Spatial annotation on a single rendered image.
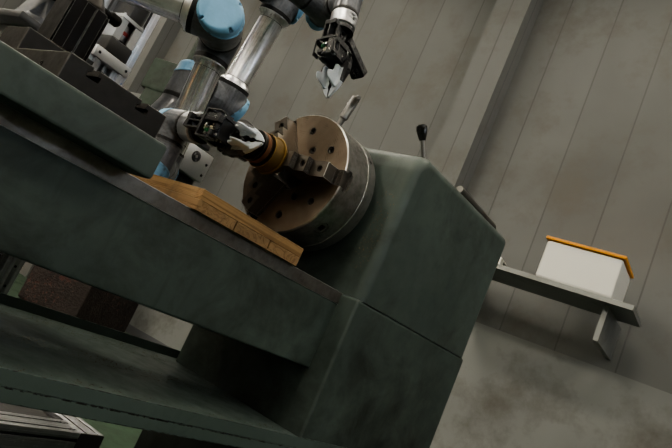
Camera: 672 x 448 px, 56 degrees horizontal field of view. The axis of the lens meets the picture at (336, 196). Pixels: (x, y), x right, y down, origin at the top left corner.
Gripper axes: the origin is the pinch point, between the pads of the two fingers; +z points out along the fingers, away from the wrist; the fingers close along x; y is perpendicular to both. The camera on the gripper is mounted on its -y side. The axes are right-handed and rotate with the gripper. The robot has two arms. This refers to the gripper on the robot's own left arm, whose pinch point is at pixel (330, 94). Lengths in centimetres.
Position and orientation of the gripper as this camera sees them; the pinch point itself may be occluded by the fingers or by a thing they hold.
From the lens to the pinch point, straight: 172.1
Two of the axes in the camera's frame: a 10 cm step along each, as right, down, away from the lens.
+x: 8.1, -0.4, -5.8
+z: -2.1, 9.1, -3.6
